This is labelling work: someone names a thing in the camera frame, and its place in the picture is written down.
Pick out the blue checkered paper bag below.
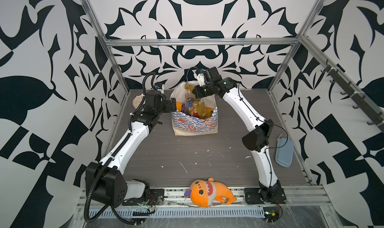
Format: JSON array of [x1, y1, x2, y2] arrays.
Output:
[[171, 80, 219, 136]]

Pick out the gold red fruit snack bag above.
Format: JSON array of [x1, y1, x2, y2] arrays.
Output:
[[185, 83, 205, 116]]

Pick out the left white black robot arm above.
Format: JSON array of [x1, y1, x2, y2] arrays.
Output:
[[84, 72, 177, 225]]

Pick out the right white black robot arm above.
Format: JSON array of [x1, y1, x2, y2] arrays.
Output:
[[193, 67, 286, 205]]

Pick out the yellow snack bag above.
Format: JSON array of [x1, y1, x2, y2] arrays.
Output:
[[191, 104, 213, 120]]

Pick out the orange snack packet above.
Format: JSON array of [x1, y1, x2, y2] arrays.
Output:
[[176, 102, 185, 113]]

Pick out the pink round alarm clock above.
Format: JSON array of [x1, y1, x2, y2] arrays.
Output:
[[132, 94, 144, 109]]

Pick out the orange plush shark toy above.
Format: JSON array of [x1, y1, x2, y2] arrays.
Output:
[[184, 178, 237, 208]]

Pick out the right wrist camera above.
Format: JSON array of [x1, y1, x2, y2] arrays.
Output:
[[194, 69, 206, 87]]

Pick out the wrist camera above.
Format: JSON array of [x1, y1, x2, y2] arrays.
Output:
[[154, 82, 164, 94], [194, 69, 206, 87]]

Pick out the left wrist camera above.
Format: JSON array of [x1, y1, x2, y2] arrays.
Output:
[[154, 82, 164, 94]]

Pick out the white perforated cable tray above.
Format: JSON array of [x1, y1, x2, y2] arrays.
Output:
[[85, 206, 266, 219]]

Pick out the black wall hook rack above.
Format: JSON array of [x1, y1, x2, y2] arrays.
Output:
[[322, 59, 384, 133]]

